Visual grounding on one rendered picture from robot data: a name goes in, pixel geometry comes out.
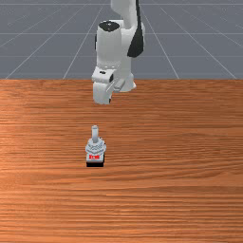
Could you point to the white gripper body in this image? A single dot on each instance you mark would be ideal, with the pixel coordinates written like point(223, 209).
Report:
point(102, 90)

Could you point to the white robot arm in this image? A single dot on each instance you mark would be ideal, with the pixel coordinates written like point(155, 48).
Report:
point(109, 47)

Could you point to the grey toggle switch black base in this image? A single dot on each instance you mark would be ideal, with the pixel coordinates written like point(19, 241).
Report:
point(95, 148)

